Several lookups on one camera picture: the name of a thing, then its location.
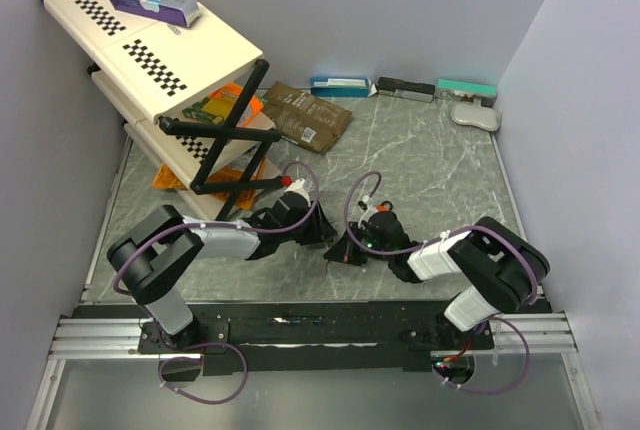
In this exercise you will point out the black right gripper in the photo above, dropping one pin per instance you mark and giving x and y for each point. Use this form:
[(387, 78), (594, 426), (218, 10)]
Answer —
[(346, 249)]

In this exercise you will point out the aluminium frame rail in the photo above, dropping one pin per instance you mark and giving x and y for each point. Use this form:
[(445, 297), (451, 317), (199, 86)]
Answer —
[(120, 331)]

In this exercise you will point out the cream folding shelf rack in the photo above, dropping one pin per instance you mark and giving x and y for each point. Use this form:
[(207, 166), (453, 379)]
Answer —
[(151, 71)]

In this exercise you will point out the brown coffee bag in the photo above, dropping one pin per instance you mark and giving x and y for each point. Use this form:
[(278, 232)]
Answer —
[(308, 121)]

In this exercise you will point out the orange black padlock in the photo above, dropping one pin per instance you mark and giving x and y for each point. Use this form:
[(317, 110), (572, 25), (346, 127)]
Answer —
[(385, 206)]

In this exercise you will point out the purple silver carton box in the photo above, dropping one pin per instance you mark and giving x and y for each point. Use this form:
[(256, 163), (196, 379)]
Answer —
[(180, 13)]

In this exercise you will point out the green yellow box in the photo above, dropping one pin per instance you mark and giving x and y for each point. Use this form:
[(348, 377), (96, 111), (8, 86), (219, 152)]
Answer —
[(208, 110)]

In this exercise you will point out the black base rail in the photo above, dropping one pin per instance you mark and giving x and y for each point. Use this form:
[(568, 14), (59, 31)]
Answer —
[(220, 358)]

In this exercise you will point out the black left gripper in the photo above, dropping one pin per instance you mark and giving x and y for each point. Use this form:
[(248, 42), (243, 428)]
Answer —
[(321, 229)]

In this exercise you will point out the grey silver pouch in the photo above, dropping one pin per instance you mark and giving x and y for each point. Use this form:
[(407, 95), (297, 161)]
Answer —
[(477, 116)]

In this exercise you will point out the black long box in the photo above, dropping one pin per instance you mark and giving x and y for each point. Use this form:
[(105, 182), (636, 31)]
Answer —
[(405, 90)]

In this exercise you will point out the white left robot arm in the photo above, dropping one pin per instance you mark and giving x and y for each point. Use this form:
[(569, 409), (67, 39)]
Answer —
[(153, 256)]

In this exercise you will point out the blue white box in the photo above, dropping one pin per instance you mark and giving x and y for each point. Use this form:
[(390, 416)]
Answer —
[(342, 87)]

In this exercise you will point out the orange packet lower shelf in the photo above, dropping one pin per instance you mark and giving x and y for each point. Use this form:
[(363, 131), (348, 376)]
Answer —
[(166, 179)]

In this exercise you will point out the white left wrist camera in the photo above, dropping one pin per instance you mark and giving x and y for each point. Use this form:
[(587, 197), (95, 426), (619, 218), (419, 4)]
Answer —
[(298, 187)]

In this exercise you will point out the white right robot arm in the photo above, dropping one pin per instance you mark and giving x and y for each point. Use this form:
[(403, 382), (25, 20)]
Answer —
[(502, 269)]

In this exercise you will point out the teal white box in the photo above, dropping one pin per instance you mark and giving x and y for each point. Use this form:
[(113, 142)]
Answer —
[(455, 90)]

